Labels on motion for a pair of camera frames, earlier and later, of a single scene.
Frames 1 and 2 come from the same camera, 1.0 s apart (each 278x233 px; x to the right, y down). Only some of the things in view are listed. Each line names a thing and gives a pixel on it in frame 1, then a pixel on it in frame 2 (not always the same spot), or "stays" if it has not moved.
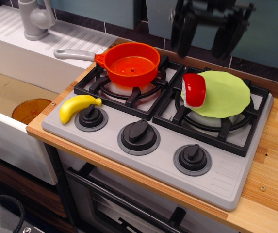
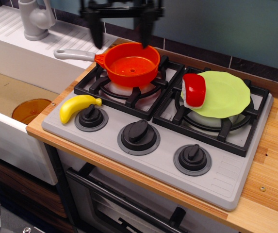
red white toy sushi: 194,88 stays
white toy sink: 16,69 stays
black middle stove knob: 139,138 stays
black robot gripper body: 189,13 to 122,9
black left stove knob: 91,120 stays
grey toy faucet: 37,21 stays
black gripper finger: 229,33 to 145,26
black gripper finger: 185,22 to 95,22
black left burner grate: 141,102 stays
